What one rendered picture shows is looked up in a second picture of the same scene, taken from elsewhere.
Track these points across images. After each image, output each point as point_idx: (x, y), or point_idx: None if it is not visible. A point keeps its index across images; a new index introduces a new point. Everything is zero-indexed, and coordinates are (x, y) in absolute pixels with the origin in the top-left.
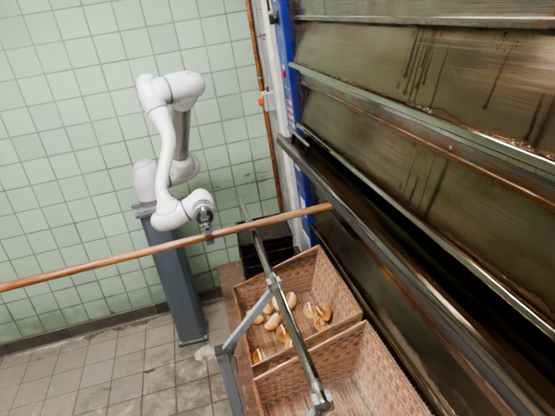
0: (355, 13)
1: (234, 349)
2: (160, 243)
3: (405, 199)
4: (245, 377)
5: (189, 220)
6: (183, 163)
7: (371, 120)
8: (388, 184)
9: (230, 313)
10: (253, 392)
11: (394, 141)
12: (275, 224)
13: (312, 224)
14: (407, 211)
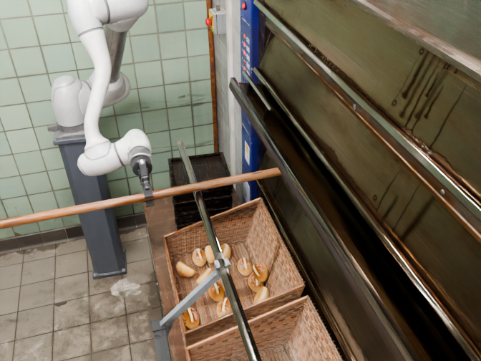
0: None
1: (163, 304)
2: (80, 172)
3: (379, 214)
4: (175, 337)
5: (122, 166)
6: (113, 86)
7: None
8: (361, 189)
9: (157, 261)
10: (182, 354)
11: (373, 145)
12: (213, 166)
13: None
14: (381, 232)
